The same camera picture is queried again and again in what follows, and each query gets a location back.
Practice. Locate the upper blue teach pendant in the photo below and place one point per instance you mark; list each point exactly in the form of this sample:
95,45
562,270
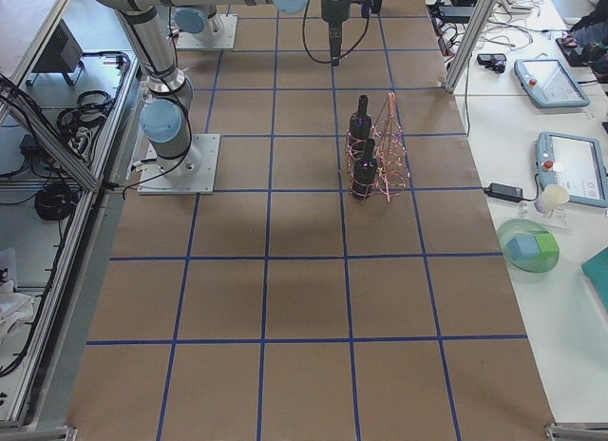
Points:
549,84

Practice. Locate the black wine bottle in basket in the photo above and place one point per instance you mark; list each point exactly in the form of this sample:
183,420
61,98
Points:
360,125

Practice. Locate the black handheld controller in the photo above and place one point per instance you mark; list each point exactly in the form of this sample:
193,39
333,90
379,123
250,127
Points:
495,62

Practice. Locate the white paper cup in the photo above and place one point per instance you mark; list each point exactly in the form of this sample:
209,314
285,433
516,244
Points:
552,197

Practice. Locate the teal flat board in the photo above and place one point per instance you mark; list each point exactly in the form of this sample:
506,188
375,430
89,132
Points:
596,271

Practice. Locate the black power adapter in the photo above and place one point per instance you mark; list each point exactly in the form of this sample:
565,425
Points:
504,192

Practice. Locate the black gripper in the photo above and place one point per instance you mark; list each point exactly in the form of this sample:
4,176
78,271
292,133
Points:
333,13

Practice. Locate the grey control box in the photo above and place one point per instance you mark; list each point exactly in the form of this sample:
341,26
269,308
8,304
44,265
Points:
62,54

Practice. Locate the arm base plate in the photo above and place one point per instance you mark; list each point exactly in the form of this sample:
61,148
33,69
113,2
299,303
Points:
219,34
196,174

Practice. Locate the green foam cube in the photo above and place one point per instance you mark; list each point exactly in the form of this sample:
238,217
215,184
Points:
549,250

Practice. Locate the blue teach pendant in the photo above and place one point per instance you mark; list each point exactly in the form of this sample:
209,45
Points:
549,84
574,163

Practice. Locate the green plastic bowl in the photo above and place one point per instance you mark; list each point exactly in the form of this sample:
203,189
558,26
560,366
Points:
515,227

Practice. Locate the blue foam cube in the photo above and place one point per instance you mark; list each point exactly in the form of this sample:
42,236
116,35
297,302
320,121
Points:
521,249

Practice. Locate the black wine bottle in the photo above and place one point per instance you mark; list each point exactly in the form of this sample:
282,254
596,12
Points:
364,172
360,125

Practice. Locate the copper wire wine basket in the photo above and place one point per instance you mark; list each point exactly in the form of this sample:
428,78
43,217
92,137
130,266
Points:
392,175

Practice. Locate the white crumpled cloth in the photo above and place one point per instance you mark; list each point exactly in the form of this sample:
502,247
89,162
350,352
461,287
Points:
16,308

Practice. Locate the aluminium frame post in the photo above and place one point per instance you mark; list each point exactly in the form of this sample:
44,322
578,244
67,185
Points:
473,31

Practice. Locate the lower blue teach pendant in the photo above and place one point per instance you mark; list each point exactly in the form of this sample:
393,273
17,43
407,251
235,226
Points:
574,163

